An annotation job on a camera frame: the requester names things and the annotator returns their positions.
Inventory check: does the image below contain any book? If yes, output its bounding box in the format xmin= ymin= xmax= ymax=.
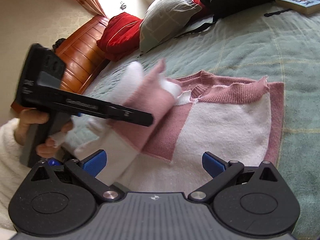
xmin=275 ymin=0 xmax=320 ymax=16

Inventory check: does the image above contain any green checked bed blanket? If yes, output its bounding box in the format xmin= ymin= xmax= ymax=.
xmin=62 ymin=2 xmax=320 ymax=240

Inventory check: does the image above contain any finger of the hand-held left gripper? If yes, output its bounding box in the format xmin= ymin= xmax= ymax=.
xmin=107 ymin=103 xmax=154 ymax=127

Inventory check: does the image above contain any grey green checked pillow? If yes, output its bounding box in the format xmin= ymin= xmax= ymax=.
xmin=139 ymin=0 xmax=203 ymax=55

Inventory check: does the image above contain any person's left hand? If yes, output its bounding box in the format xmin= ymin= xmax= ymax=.
xmin=14 ymin=109 xmax=75 ymax=158

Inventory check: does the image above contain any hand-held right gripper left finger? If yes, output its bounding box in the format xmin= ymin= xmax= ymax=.
xmin=30 ymin=149 xmax=123 ymax=203

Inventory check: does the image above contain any dark object on headboard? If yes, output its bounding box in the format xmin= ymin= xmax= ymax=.
xmin=52 ymin=38 xmax=67 ymax=53

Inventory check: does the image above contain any wooden bed headboard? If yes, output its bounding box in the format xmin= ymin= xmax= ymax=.
xmin=11 ymin=14 xmax=111 ymax=111

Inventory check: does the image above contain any red folded quilt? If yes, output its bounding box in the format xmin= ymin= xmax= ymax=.
xmin=96 ymin=12 xmax=145 ymax=62

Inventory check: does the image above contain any pink and white sweater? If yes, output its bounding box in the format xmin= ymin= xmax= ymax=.
xmin=75 ymin=59 xmax=286 ymax=196

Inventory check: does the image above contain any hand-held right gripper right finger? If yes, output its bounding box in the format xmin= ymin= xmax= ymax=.
xmin=188 ymin=152 xmax=279 ymax=202

